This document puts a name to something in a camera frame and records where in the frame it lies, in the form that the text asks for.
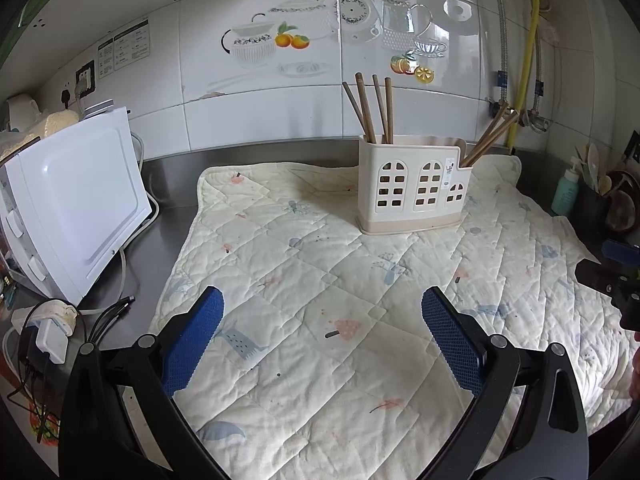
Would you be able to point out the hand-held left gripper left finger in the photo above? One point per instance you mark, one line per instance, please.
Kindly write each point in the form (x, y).
(192, 340)

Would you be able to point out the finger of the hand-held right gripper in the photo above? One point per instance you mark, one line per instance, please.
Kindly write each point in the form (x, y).
(600, 275)
(622, 250)

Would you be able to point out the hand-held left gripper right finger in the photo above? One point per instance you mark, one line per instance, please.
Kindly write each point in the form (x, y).
(452, 340)

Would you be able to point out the white plastic chopstick holder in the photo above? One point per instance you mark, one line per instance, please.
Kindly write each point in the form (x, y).
(370, 210)

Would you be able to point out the metal pan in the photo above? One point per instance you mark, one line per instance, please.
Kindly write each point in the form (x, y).
(622, 210)

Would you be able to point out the black utensil pot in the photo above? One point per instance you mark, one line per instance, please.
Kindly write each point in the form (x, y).
(590, 210)

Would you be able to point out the brown wooden spoon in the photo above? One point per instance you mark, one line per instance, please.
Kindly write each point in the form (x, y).
(605, 185)

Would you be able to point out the teal soap bottle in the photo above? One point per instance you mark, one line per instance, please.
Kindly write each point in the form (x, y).
(565, 195)

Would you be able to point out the pale wooden spatula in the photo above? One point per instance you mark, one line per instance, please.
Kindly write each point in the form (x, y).
(593, 160)

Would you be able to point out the quilted printed mat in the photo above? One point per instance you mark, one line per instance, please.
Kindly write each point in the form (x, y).
(300, 270)

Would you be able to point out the white power strip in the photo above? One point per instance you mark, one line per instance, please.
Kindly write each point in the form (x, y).
(50, 340)

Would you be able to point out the brass pipe valve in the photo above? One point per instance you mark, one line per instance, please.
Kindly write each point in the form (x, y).
(530, 120)

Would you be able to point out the white kitchen appliance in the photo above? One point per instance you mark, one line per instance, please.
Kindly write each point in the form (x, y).
(75, 200)

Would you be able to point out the pale yellow cloth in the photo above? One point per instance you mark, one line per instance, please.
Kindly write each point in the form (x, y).
(45, 127)

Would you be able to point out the white plastic jug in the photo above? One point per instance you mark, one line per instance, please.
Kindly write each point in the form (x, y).
(20, 110)

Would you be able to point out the dark wall socket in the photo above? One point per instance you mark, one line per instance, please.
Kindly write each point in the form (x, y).
(634, 146)
(85, 77)

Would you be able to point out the wall label sticker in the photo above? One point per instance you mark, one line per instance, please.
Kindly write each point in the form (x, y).
(125, 47)

